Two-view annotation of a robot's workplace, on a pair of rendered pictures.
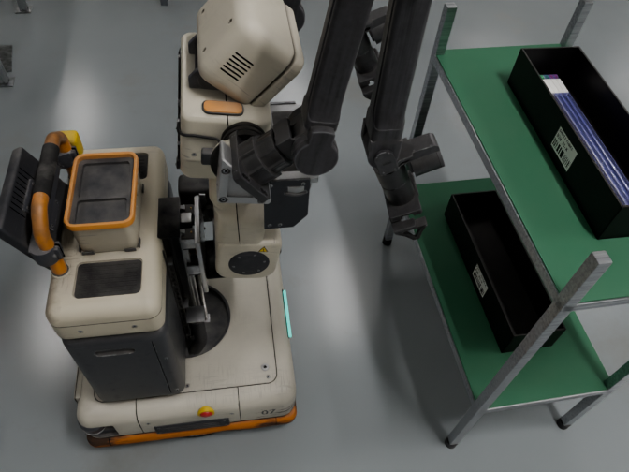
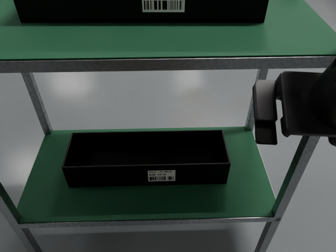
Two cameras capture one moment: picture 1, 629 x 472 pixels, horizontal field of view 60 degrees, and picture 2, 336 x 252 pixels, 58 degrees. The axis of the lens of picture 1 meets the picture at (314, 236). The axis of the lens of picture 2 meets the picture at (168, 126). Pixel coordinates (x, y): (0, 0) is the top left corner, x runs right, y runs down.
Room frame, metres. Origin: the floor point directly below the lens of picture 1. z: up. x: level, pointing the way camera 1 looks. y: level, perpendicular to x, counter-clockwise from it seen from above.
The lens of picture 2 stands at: (0.87, 0.09, 1.25)
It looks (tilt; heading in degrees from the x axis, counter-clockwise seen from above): 42 degrees down; 283
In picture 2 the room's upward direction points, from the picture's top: straight up
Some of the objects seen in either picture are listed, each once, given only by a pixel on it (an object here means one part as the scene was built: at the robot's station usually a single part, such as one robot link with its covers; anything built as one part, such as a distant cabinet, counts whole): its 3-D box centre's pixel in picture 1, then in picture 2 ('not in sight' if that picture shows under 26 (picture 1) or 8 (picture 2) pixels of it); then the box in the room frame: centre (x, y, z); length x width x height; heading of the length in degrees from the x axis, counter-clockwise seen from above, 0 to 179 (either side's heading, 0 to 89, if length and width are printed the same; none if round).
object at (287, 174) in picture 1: (275, 155); not in sight; (0.92, 0.11, 0.99); 0.28 x 0.16 x 0.22; 13
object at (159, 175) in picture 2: (498, 265); (147, 157); (1.10, -0.63, 0.41); 0.57 x 0.17 x 0.11; 14
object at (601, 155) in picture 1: (582, 140); not in sight; (1.09, -0.65, 0.98); 0.51 x 0.07 x 0.03; 13
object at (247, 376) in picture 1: (191, 335); not in sight; (0.86, 0.39, 0.16); 0.67 x 0.64 x 0.25; 103
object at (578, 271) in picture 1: (513, 239); (146, 129); (1.10, -0.63, 0.55); 0.91 x 0.46 x 1.10; 14
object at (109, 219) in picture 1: (108, 202); not in sight; (0.83, 0.50, 0.87); 0.23 x 0.15 x 0.11; 13
